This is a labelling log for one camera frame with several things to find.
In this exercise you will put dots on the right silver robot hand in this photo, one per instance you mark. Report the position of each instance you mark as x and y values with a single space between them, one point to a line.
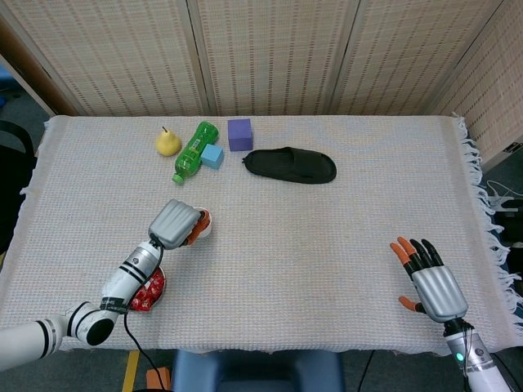
441 292

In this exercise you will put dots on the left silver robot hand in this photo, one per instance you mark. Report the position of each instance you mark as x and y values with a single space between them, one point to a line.
173 224

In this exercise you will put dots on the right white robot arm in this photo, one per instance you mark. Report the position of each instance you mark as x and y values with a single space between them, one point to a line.
478 367

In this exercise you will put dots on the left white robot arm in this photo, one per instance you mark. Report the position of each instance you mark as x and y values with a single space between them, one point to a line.
126 277

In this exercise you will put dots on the white paper cup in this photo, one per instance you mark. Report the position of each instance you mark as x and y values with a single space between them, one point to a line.
206 233

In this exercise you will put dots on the round metal plate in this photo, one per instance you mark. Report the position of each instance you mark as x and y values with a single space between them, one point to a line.
164 282

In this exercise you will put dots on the red wrapped candy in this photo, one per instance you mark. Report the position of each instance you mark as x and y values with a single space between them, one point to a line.
143 303
157 282

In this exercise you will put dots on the green plastic bottle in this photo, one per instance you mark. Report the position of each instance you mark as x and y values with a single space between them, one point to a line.
190 157

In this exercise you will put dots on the light blue cube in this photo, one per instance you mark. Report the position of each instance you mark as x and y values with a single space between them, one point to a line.
212 157

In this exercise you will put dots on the yellow pear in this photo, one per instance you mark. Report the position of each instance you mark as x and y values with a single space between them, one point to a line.
167 143

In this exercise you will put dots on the black floor device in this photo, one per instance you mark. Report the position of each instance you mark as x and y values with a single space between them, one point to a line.
510 228

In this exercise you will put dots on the purple cube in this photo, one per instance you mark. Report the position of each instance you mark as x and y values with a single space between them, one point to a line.
240 136

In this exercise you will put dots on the black slipper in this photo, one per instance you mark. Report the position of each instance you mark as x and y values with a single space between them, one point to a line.
286 165

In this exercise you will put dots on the white woven tablecloth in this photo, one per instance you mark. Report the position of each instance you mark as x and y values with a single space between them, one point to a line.
306 245

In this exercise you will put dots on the orange block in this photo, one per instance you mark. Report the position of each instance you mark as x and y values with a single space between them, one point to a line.
162 373

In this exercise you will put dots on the black chair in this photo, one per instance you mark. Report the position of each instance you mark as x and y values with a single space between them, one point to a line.
12 183

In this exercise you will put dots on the woven folding screen panel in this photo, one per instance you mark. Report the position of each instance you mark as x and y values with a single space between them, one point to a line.
408 53
114 53
490 90
274 53

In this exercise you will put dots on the brown wooden board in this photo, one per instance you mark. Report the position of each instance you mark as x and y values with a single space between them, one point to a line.
32 77

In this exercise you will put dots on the blue object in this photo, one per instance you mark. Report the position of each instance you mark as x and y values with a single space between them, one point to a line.
6 81

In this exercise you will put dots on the wall outlet box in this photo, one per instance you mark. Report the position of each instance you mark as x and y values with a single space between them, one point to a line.
515 148

